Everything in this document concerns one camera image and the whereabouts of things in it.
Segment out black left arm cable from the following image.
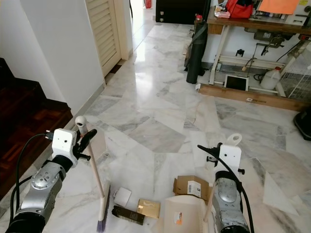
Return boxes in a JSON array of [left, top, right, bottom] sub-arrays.
[[10, 132, 54, 224]]

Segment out wooden handled broom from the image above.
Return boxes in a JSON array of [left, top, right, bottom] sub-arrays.
[[74, 116, 111, 233]]

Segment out white framed tablet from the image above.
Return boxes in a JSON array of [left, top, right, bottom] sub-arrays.
[[224, 74, 249, 92]]

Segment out red bag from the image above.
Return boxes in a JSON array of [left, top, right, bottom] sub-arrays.
[[226, 0, 256, 19]]

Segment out flat gold box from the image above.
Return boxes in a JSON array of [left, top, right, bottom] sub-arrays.
[[137, 198, 161, 219]]

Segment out orange paper sheet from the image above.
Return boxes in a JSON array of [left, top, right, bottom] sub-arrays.
[[259, 0, 301, 15]]

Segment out white plastic jug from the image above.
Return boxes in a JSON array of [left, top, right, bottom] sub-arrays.
[[260, 67, 283, 90]]

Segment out long black box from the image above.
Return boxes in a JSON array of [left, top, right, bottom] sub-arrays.
[[112, 205, 145, 225]]

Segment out black round base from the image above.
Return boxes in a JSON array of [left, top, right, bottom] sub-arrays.
[[294, 108, 311, 141]]

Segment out small white box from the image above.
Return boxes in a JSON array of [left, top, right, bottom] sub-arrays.
[[113, 187, 133, 208]]

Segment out beige long handled dustpan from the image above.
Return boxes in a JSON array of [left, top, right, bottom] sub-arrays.
[[163, 133, 242, 233]]

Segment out beige louvre door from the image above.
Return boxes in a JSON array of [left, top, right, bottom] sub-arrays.
[[85, 0, 122, 76]]

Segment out wooden workbench white legs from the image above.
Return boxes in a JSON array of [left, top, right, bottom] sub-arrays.
[[207, 10, 311, 100]]

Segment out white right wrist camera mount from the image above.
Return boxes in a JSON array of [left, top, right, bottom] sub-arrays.
[[219, 144, 242, 176]]

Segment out black cabinet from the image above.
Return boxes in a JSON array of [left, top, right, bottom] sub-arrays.
[[155, 0, 207, 25]]

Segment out brown cardboard box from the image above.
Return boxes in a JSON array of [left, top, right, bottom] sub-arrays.
[[173, 175, 212, 200]]

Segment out black rolled bag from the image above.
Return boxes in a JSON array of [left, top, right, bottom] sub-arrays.
[[185, 15, 209, 84]]

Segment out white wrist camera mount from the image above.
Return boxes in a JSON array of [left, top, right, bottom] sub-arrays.
[[219, 144, 242, 176], [52, 129, 78, 168]]

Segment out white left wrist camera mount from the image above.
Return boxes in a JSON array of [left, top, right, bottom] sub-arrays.
[[52, 129, 78, 168]]

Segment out dark wooden staircase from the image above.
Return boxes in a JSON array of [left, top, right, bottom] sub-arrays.
[[0, 57, 73, 200]]

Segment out wire mesh panel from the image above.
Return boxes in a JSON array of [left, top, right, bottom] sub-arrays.
[[284, 53, 311, 100]]

